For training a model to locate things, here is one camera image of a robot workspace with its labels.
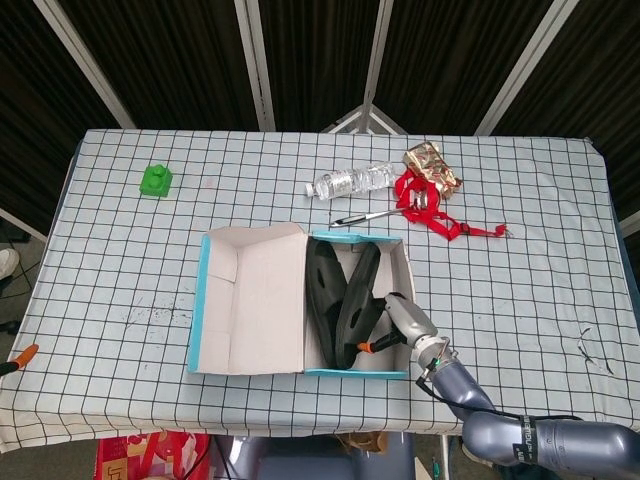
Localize clear plastic water bottle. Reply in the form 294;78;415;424
305;161;396;201

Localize red ribbon strap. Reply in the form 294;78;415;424
393;167;514;242

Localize grey blue robot torso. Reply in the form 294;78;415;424
213;432;417;480

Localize white triangular screen foot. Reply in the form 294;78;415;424
319;104;409;136

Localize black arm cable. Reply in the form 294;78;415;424
414;369;584;421

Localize green toy building block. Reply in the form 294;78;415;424
138;163;174;200

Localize white screen frame post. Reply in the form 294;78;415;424
32;0;137;130
361;0;396;114
233;0;277;132
474;0;581;136

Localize white black grid tablecloth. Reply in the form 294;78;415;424
0;128;640;454

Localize black rubber slipper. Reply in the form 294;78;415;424
334;244;397;371
304;238;352;369

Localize silver metal spoon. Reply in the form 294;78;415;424
328;208;404;229

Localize orange handled pliers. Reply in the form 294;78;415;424
0;343;40;377

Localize white shoe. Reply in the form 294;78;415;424
0;248;21;281

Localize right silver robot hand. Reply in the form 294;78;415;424
356;291;441;354

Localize gold foil snack wrapper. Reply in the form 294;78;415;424
402;141;464;199

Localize light blue cardboard shoe box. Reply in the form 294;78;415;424
187;222;416;381

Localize red patterned bag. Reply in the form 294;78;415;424
94;431;212;480

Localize black velcro arm strap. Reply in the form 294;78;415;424
513;413;539;464

